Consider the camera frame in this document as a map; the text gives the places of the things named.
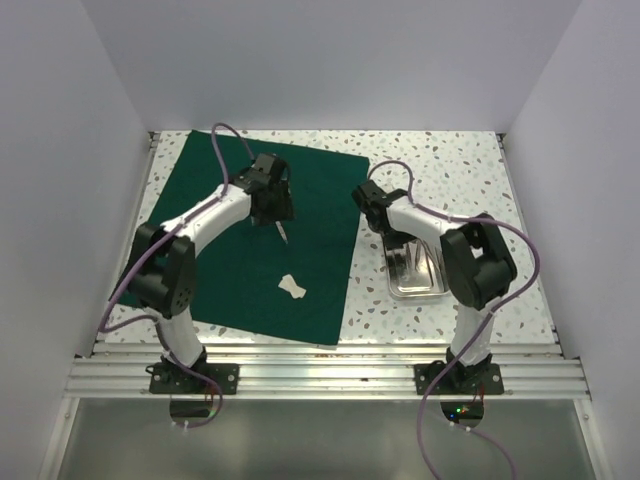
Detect steel tweezers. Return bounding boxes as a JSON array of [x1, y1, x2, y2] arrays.
[[275, 221, 289, 245]]

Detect steel instrument tray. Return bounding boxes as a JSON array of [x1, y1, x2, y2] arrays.
[[383, 239, 449, 300]]

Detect white bow-shaped gauze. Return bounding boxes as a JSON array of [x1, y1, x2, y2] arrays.
[[278, 274, 307, 299]]

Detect steel surgical scissors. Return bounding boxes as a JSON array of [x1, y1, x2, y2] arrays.
[[403, 239, 439, 273]]

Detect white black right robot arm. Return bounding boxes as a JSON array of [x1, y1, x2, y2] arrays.
[[352, 180, 517, 393]]

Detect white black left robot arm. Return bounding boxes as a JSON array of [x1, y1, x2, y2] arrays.
[[113, 164, 294, 393]]

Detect green surgical cloth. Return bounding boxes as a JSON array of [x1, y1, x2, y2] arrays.
[[108, 129, 372, 349]]

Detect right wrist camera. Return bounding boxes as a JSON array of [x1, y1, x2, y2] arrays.
[[351, 180, 393, 213]]

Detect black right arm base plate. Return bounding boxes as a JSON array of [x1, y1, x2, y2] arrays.
[[413, 361, 505, 396]]

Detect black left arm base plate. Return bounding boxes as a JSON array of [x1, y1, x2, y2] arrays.
[[145, 362, 240, 395]]

